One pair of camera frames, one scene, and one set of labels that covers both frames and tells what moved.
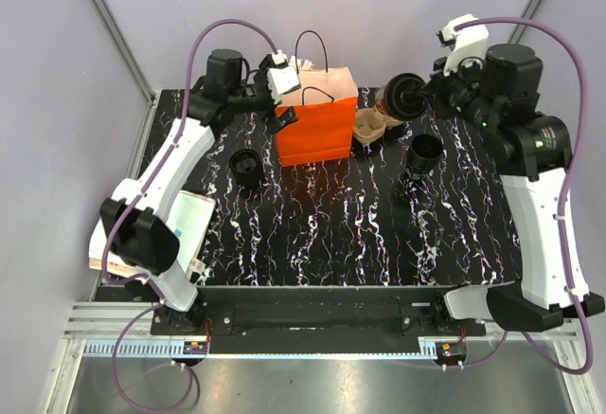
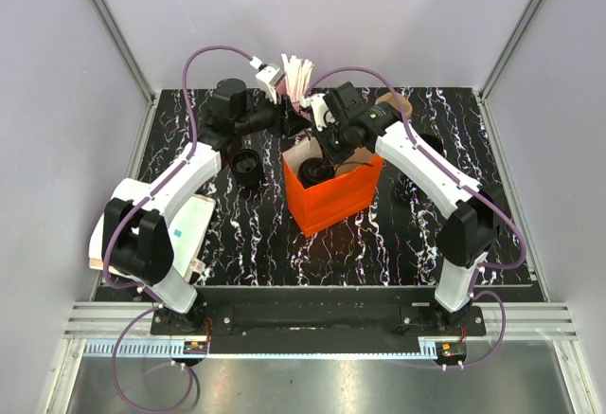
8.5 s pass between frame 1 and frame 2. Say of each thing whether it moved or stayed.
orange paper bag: moved
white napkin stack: stayed
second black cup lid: stayed
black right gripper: moved
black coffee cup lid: moved
